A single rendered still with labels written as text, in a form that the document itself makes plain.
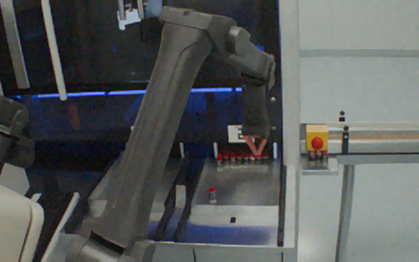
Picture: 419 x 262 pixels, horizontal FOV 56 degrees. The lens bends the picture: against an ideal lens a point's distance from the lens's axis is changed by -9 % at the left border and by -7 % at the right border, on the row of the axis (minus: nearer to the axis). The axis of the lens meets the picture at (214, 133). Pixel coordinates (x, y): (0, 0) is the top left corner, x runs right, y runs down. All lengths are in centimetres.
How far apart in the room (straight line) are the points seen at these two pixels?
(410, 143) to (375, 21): 457
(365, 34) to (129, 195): 568
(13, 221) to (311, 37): 563
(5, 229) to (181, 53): 34
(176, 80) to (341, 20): 551
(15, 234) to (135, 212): 18
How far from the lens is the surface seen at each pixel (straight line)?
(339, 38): 608
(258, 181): 143
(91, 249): 59
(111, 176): 156
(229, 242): 118
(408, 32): 624
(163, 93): 57
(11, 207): 62
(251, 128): 108
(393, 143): 160
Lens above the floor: 164
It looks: 25 degrees down
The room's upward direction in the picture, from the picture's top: 5 degrees counter-clockwise
